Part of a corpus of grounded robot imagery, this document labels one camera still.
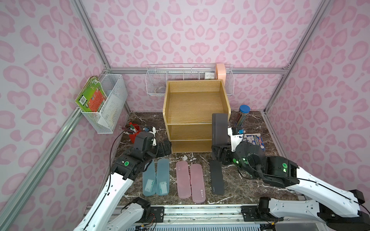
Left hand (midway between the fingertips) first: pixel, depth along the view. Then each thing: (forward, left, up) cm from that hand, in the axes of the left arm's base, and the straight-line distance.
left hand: (164, 142), depth 71 cm
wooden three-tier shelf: (+15, -11, +6) cm, 20 cm away
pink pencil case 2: (-10, -9, -25) cm, 28 cm away
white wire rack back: (+48, +10, +7) cm, 49 cm away
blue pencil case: (-7, +4, -28) cm, 30 cm away
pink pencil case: (-13, -17, -26) cm, 33 cm away
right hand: (-7, -24, +7) cm, 26 cm away
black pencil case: (-9, -28, -25) cm, 39 cm away
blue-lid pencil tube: (+29, -48, -7) cm, 57 cm away
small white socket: (+44, -25, +9) cm, 52 cm away
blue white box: (+18, -59, -24) cm, 66 cm away
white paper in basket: (+20, +33, +1) cm, 39 cm away
